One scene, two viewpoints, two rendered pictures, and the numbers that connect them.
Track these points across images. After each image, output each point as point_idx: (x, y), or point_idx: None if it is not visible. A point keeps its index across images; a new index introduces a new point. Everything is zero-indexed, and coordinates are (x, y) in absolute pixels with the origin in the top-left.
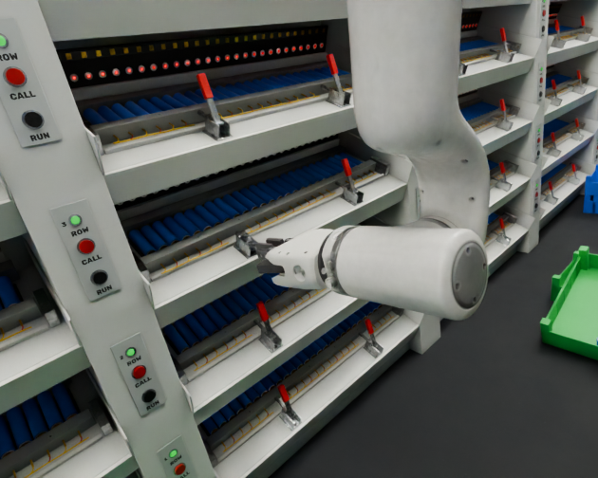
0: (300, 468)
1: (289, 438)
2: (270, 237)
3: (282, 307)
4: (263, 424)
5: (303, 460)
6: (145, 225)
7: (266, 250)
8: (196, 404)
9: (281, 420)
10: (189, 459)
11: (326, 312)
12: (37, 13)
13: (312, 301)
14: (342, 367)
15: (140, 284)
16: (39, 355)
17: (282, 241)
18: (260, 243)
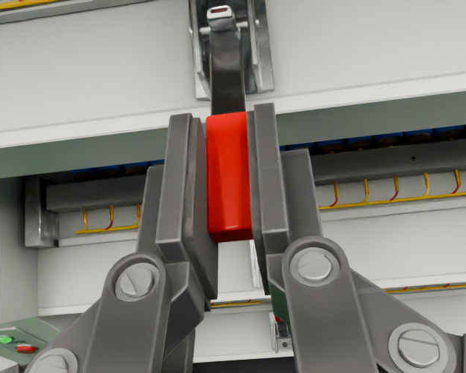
0: (275, 370)
1: (262, 357)
2: (272, 111)
3: (359, 180)
4: (234, 310)
5: (287, 362)
6: None
7: (149, 237)
8: (49, 302)
9: (268, 320)
10: (44, 345)
11: None
12: None
13: (454, 207)
14: (447, 302)
15: None
16: None
17: (275, 241)
18: (177, 140)
